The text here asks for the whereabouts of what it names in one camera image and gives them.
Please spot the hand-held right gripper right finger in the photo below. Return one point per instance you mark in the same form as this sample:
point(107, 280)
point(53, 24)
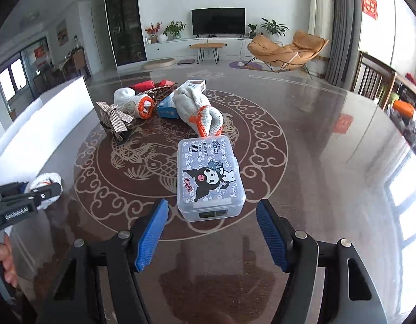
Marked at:
point(272, 236)

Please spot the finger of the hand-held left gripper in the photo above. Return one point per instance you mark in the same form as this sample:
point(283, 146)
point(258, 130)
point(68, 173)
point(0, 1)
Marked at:
point(42, 194)
point(8, 191)

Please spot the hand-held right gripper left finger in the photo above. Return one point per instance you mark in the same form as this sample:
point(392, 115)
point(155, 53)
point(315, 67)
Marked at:
point(152, 236)

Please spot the white knit work glove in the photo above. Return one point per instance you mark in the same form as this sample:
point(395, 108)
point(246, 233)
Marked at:
point(42, 178)
point(191, 103)
point(127, 98)

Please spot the clear cartoon-print plastic box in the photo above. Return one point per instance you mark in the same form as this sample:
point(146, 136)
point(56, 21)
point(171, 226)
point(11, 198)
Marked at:
point(208, 175)

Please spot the striped bow hair clip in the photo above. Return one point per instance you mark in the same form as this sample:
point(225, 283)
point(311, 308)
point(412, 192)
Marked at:
point(115, 118)

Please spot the person's left hand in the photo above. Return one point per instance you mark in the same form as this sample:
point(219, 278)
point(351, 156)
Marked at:
point(3, 251)

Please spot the blue and white carton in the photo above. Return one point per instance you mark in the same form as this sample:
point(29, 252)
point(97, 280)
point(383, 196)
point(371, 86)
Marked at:
point(182, 99)

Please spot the bronze beaded claw hair clip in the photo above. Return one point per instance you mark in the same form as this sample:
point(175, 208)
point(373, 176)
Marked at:
point(160, 91)

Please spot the red foil packet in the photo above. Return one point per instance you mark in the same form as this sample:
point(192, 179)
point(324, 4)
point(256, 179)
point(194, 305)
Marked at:
point(142, 86)

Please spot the round beige floor cushion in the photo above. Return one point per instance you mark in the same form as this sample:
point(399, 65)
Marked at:
point(159, 64)

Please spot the purple floor rug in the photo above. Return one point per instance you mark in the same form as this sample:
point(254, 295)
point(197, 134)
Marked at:
point(243, 64)

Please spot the cluttered wooden sideboard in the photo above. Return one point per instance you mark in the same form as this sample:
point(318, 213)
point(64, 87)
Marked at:
point(410, 125)

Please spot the orange lounge chair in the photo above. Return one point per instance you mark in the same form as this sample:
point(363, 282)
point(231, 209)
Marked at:
point(282, 52)

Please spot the orange box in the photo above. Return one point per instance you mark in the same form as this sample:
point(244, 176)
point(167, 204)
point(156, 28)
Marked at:
point(404, 107)

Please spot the wooden dining chair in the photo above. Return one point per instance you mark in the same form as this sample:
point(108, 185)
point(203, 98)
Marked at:
point(371, 77)

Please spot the white television cabinet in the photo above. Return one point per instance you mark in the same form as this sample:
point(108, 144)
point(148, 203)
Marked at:
point(174, 49)

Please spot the dark glass display cabinet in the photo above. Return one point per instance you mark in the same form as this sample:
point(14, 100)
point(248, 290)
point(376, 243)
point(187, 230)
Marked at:
point(125, 20)

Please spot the red flowers in pot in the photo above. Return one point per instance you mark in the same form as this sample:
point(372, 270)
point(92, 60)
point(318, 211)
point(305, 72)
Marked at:
point(153, 29)

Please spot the wooden bench with metal legs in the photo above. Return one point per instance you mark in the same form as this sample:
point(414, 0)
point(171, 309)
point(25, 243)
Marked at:
point(207, 45)

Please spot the small plant in dark pot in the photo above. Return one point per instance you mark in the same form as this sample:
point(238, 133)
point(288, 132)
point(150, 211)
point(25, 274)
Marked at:
point(252, 30)

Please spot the green plant in white vase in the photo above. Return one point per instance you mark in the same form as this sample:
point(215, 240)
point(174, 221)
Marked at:
point(175, 28)

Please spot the large leafy green plant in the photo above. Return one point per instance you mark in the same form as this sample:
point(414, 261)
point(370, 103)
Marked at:
point(274, 27)

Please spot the grey curtain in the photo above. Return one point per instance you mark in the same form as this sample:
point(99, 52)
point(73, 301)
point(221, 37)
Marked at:
point(343, 30)

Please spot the black flat-screen television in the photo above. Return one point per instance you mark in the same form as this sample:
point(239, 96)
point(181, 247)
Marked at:
point(218, 22)

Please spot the framed wall picture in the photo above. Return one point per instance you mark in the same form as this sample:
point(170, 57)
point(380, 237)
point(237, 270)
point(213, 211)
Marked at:
point(61, 33)

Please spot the red wall poster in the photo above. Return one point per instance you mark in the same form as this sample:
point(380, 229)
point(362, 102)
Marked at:
point(369, 5)

